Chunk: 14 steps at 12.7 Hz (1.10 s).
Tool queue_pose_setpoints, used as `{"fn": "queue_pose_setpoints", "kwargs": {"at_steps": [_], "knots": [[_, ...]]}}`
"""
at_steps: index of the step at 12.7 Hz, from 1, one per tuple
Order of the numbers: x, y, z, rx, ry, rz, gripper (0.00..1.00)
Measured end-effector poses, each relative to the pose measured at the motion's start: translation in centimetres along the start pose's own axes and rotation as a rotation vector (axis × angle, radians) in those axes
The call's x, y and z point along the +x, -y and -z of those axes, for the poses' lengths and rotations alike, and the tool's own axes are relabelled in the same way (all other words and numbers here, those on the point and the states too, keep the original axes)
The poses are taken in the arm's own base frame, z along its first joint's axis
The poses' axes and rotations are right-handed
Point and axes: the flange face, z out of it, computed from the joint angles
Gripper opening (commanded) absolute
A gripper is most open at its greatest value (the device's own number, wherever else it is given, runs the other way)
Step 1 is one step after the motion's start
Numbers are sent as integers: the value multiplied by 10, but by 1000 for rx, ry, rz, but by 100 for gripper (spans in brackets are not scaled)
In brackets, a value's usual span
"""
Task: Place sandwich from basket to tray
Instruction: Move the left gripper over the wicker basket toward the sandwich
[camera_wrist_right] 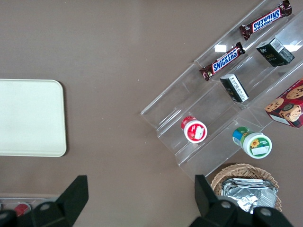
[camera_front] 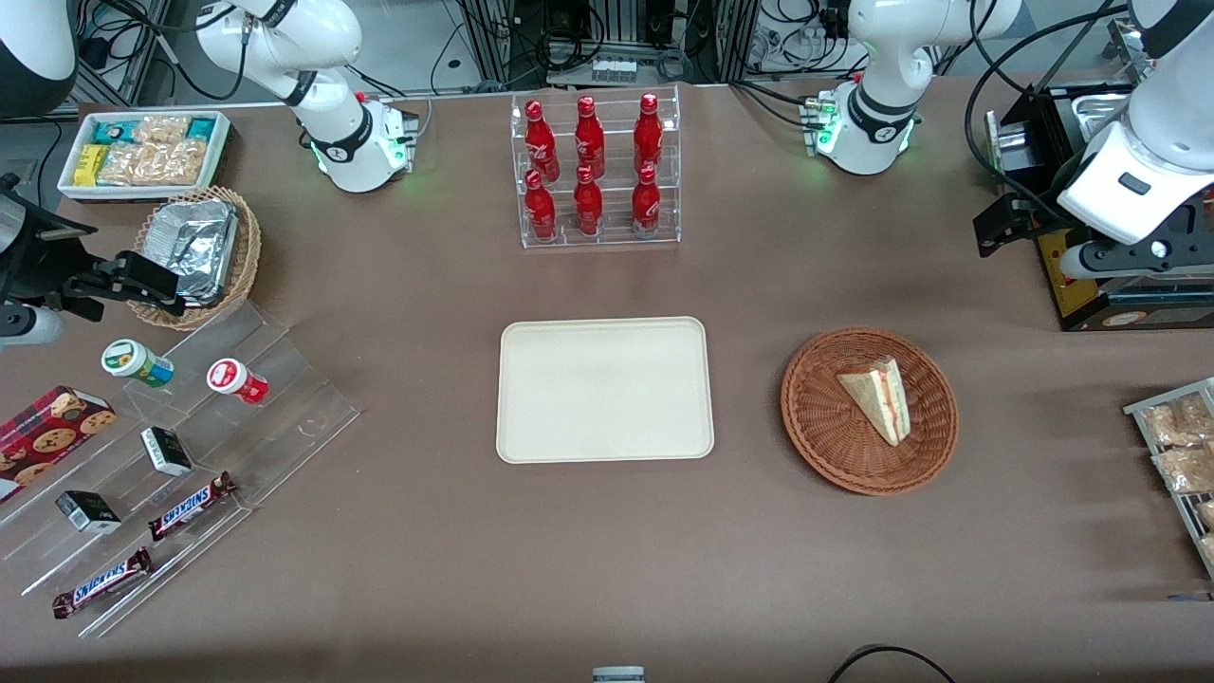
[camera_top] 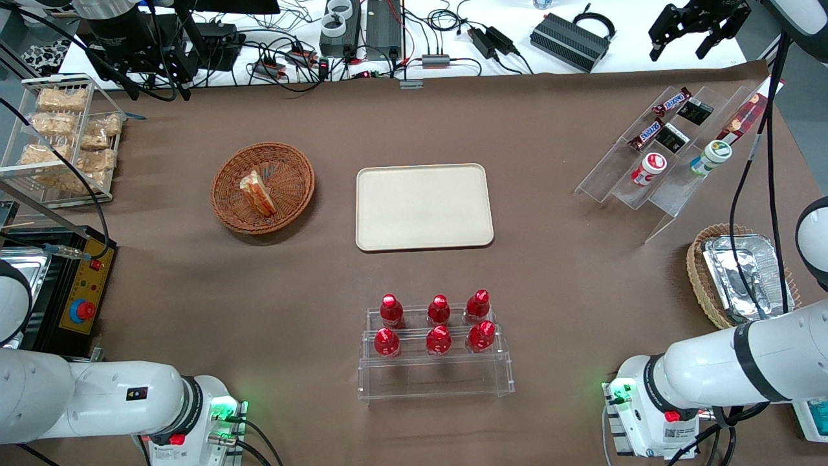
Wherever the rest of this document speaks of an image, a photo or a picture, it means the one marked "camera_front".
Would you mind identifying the small black carton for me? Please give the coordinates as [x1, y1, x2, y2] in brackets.
[140, 427, 193, 477]
[55, 490, 122, 535]

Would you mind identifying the grey wire rack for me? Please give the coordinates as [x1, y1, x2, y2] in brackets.
[1124, 378, 1214, 580]

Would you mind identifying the red lid cup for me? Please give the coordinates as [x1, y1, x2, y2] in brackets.
[207, 359, 269, 405]

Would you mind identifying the clear nut snack bag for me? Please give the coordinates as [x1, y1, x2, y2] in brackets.
[1152, 444, 1214, 495]
[1138, 395, 1214, 448]

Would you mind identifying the aluminium equipment frame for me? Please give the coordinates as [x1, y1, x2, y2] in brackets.
[465, 0, 760, 88]

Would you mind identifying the red cookie box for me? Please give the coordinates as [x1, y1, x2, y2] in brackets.
[0, 385, 118, 505]

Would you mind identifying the red cola bottle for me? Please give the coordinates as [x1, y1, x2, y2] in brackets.
[634, 92, 664, 174]
[573, 165, 604, 236]
[632, 163, 662, 236]
[574, 96, 606, 177]
[524, 100, 561, 181]
[524, 171, 558, 241]

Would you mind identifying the triangular sandwich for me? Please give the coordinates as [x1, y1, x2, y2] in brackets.
[837, 356, 911, 448]

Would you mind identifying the clear acrylic step display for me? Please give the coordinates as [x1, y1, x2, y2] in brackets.
[0, 299, 361, 639]

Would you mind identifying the small tan wicker basket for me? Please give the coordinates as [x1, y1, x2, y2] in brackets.
[128, 186, 263, 332]

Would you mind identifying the brown snickers bar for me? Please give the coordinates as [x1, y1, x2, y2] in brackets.
[147, 471, 238, 543]
[52, 547, 155, 619]

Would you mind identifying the white rectangular snack bin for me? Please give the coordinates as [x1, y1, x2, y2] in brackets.
[57, 110, 233, 205]

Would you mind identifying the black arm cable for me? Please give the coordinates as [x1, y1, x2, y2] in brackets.
[964, 0, 1134, 227]

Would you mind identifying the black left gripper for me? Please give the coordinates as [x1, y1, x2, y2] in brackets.
[975, 188, 1084, 259]

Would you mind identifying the black food warmer machine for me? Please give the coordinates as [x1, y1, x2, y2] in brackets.
[984, 17, 1214, 333]

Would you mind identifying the large brown wicker basket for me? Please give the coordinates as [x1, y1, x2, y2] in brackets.
[781, 327, 960, 497]

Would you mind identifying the steel warmer pan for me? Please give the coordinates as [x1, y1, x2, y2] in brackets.
[1072, 90, 1144, 148]

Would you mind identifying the cream plastic tray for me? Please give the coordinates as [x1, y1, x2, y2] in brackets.
[496, 317, 715, 465]

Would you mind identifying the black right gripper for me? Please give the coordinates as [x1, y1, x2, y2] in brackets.
[0, 190, 187, 320]

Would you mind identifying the green lid white cup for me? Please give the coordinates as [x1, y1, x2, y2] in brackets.
[101, 339, 175, 389]

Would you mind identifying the large clear cracker bag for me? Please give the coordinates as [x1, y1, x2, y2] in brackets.
[99, 139, 207, 187]

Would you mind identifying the black floor cable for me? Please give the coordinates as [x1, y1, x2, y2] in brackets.
[827, 645, 957, 683]

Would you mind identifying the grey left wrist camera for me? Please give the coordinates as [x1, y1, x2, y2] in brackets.
[1060, 235, 1198, 283]

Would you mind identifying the aluminium foil container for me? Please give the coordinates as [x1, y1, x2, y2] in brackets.
[142, 197, 240, 306]

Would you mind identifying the clear acrylic bottle rack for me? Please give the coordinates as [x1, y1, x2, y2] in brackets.
[510, 85, 682, 250]

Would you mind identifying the small clear cracker bag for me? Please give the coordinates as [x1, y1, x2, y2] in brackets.
[133, 116, 193, 149]

